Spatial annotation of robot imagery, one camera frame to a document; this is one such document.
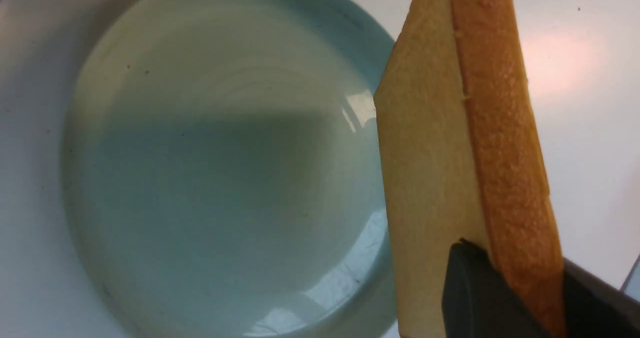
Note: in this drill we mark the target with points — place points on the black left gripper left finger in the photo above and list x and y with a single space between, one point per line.
477 301

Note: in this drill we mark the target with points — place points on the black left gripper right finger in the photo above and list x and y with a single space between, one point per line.
593 308

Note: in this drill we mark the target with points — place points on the toast slice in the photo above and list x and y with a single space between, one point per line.
461 158

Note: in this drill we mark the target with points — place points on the light blue round plate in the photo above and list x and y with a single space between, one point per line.
221 173

